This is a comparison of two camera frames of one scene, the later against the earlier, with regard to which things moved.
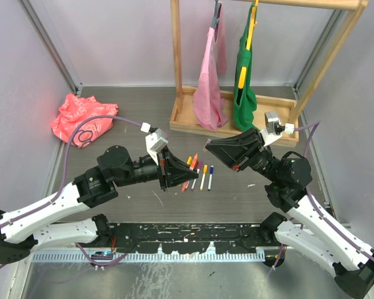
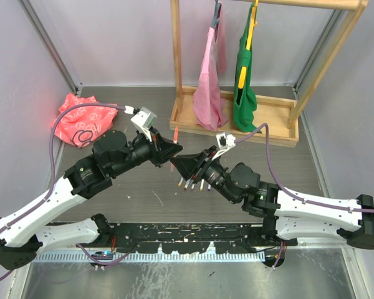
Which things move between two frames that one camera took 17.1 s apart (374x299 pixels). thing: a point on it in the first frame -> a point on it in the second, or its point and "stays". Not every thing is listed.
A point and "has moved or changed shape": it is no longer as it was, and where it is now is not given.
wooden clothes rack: x=282 y=118 stays
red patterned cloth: x=75 y=109 stays
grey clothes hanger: x=215 y=13 stays
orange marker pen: x=193 y=166 has moved or changed shape
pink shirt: x=209 y=99 stays
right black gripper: x=236 y=151 -> x=194 y=164
